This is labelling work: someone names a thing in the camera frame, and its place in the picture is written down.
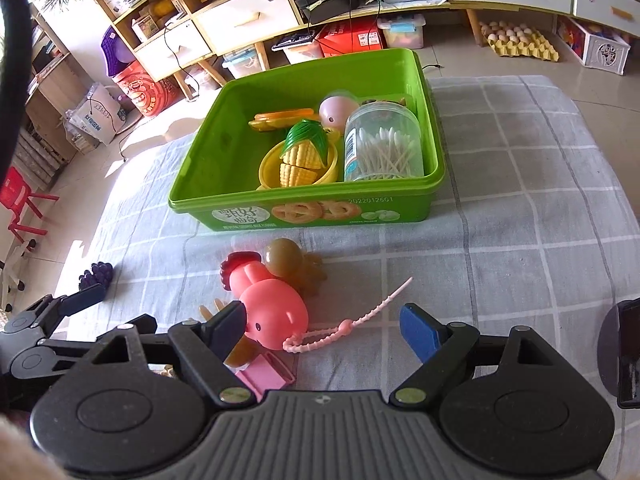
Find black device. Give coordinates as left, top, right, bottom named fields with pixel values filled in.
left=597, top=297, right=640, bottom=409

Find purple toy grapes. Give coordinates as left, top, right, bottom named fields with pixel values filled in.
left=79, top=261, right=115, bottom=291

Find yellow egg tray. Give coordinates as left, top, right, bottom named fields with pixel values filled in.
left=477, top=20, right=560, bottom=62

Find clear storage bin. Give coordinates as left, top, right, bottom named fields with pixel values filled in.
left=220, top=45, right=263, bottom=81
left=272, top=32, right=323, bottom=66
left=377, top=12, right=426, bottom=51

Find grey checked cloth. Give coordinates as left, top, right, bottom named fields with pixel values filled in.
left=0, top=75, right=640, bottom=480

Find brown rubber toy octopus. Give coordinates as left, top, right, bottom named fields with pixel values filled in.
left=265, top=237, right=328, bottom=295

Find red cardboard box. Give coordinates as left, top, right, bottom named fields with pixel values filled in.
left=317, top=17, right=386, bottom=58

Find green plastic box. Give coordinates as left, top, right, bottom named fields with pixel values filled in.
left=167, top=47, right=447, bottom=233

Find yellow toy pot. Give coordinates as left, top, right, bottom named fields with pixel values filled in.
left=257, top=127, right=341, bottom=191

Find pink toy ball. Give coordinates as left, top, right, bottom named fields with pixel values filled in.
left=319, top=91, right=362, bottom=130

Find red plastic chair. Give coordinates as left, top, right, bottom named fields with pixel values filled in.
left=0, top=167, right=48, bottom=246

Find purple plastic stool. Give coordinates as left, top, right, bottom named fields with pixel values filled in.
left=100, top=27, right=133, bottom=78

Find pink plastic block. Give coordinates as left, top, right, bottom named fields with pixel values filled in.
left=234, top=351, right=296, bottom=397

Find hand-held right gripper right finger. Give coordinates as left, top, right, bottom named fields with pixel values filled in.
left=390, top=303, right=551, bottom=407

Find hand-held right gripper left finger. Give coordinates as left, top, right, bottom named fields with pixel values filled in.
left=75, top=301, right=261, bottom=408

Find clear cotton swab jar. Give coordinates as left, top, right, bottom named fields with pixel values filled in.
left=342, top=102, right=426, bottom=182

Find pink toy pig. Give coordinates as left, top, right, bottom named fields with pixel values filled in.
left=221, top=251, right=310, bottom=351

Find wooden cabinet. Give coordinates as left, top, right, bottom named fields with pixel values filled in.
left=92, top=0, right=640, bottom=101

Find white patterned crate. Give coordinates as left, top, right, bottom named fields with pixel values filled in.
left=557, top=16, right=632, bottom=76

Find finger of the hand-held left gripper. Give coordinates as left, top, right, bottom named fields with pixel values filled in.
left=30, top=313, right=159, bottom=361
left=17, top=282, right=107, bottom=333

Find pink beaded silicone strap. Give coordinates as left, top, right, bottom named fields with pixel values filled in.
left=282, top=276, right=415, bottom=353

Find yellow toy corn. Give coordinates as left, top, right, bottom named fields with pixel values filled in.
left=277, top=119, right=331, bottom=188

